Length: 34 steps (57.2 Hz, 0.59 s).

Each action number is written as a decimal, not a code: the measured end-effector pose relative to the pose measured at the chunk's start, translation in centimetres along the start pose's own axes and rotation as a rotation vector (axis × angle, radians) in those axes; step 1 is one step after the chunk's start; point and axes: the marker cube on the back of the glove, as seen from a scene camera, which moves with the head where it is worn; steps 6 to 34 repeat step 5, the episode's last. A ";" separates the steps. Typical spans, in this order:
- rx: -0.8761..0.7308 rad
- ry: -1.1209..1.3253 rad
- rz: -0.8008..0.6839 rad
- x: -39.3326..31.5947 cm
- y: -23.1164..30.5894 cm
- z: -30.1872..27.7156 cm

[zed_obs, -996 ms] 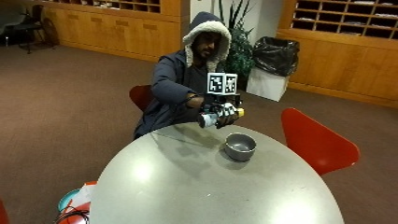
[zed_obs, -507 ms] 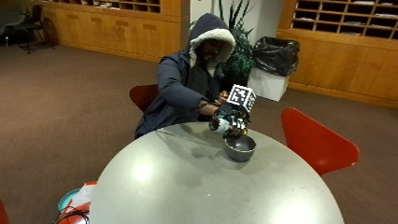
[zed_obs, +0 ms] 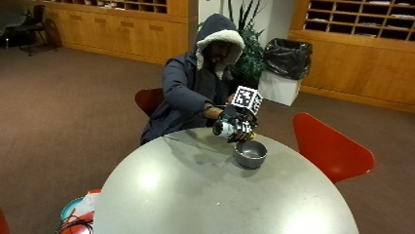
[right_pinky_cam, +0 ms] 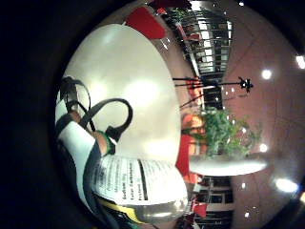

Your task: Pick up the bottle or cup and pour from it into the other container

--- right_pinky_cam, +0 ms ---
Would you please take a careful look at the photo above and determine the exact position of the clear bottle with white label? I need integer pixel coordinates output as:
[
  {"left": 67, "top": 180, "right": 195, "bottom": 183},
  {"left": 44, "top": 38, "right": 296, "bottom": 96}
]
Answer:
[{"left": 91, "top": 154, "right": 191, "bottom": 225}]

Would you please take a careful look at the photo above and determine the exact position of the red chair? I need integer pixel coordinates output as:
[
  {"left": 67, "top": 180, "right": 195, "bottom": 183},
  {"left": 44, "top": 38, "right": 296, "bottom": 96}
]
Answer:
[
  {"left": 174, "top": 133, "right": 199, "bottom": 185},
  {"left": 124, "top": 6, "right": 168, "bottom": 41}
]

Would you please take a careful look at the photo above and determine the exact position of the orange chair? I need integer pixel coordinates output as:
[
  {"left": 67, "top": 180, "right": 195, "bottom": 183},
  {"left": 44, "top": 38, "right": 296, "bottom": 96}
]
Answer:
[{"left": 181, "top": 114, "right": 205, "bottom": 135}]

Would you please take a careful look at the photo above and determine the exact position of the white round planter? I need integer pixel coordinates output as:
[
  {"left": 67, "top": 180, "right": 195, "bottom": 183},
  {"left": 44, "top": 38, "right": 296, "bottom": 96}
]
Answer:
[{"left": 188, "top": 154, "right": 271, "bottom": 177}]

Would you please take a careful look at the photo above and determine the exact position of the green potted plant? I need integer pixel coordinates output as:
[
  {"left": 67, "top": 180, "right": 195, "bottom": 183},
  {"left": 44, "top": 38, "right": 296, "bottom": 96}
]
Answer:
[{"left": 201, "top": 107, "right": 265, "bottom": 158}]

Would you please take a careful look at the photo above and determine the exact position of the black camera tripod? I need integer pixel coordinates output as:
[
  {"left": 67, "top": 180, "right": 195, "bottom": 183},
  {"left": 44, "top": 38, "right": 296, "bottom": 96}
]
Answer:
[{"left": 172, "top": 75, "right": 255, "bottom": 110}]

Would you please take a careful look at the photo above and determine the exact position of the black metal window frame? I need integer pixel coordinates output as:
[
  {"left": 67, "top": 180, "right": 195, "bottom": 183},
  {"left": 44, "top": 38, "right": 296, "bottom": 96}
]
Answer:
[{"left": 165, "top": 5, "right": 235, "bottom": 79}]

